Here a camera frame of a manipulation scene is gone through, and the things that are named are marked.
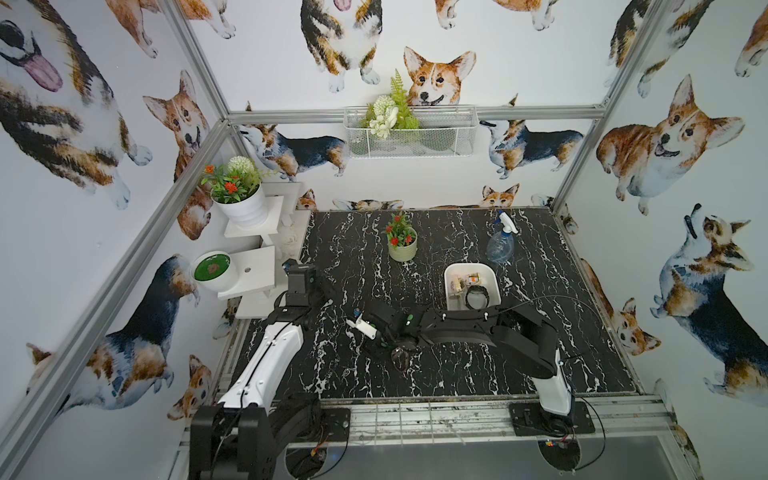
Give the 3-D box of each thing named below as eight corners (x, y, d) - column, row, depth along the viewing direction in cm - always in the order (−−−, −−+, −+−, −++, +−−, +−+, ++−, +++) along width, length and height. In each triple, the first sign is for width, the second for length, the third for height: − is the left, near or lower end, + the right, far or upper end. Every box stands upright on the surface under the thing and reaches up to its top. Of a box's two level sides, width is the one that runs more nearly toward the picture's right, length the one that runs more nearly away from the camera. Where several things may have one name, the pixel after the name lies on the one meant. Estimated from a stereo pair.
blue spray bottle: (479, 253, 111) (490, 219, 97) (489, 243, 114) (501, 209, 100) (502, 268, 106) (517, 236, 92) (512, 258, 109) (527, 225, 95)
